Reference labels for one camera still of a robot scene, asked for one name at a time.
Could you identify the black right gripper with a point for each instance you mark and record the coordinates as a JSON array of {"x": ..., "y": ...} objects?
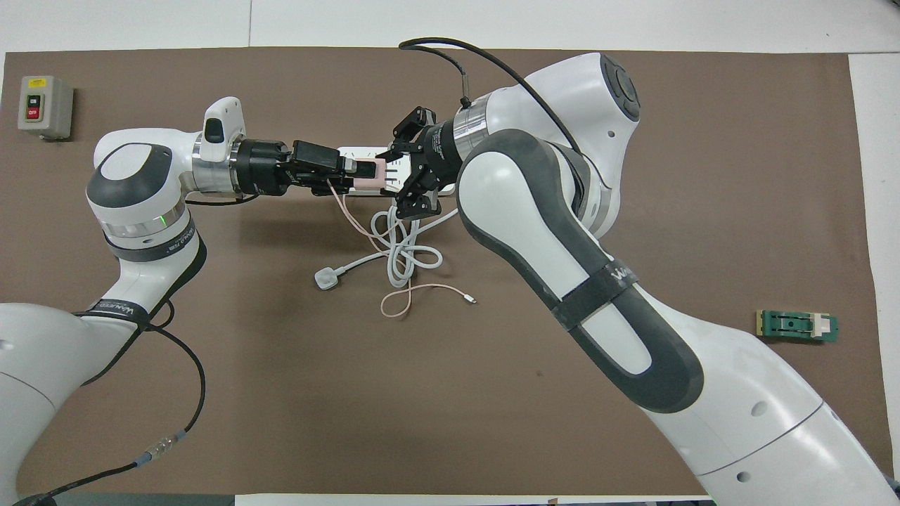
[{"x": 439, "y": 158}]

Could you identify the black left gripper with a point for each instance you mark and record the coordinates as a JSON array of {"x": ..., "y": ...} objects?
[{"x": 264, "y": 169}]

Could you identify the pink USB charger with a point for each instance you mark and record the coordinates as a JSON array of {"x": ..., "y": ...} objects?
[{"x": 369, "y": 176}]

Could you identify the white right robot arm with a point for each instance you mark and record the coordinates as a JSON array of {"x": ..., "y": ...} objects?
[{"x": 541, "y": 211}]

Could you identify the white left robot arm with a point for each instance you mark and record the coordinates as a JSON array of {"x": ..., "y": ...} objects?
[{"x": 133, "y": 176}]

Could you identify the white power strip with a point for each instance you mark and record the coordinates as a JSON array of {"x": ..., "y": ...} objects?
[{"x": 362, "y": 151}]

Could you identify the brown table mat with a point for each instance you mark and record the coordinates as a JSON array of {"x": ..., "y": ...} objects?
[{"x": 281, "y": 422}]

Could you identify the grey on-off button box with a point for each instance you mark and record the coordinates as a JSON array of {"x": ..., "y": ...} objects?
[{"x": 46, "y": 105}]

